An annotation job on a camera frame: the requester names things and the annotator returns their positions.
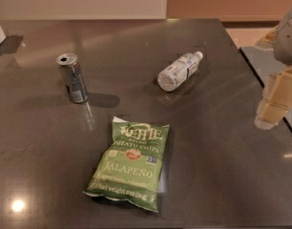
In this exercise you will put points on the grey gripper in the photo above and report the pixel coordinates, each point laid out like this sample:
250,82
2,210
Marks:
287,38

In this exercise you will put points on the clear blue plastic bottle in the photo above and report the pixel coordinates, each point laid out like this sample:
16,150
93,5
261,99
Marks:
179,71

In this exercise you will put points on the silver redbull can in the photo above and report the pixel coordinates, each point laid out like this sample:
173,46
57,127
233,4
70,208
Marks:
73,78

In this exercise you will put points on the green kettle chips bag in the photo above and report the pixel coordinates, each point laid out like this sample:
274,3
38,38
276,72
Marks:
130,168

